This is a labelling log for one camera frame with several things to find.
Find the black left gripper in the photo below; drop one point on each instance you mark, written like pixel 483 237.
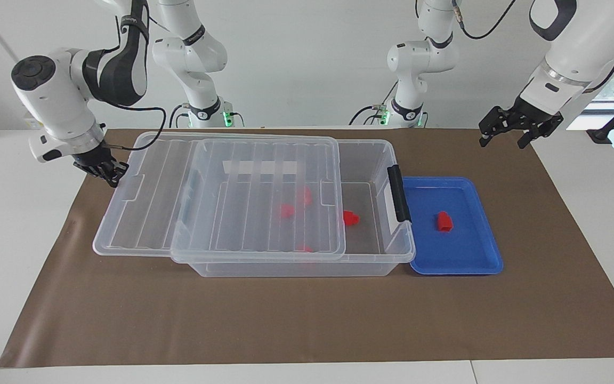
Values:
pixel 531 111

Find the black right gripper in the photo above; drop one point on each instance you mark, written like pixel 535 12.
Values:
pixel 94 160

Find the clear ribbed plastic box lid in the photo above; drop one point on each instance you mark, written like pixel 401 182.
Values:
pixel 147 213

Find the red plastic block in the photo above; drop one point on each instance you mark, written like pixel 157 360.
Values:
pixel 350 218
pixel 287 211
pixel 444 223
pixel 305 248
pixel 305 195

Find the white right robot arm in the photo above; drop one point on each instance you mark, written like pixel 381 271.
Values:
pixel 51 101

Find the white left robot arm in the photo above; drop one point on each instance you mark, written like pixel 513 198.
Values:
pixel 579 48

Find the blue plastic tray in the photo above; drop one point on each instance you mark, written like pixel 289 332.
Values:
pixel 467 250

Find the clear plastic storage box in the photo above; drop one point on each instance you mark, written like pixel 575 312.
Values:
pixel 296 269

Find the white power strip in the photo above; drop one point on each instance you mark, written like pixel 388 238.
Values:
pixel 32 124

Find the brown paper table mat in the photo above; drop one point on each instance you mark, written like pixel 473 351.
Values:
pixel 285 320

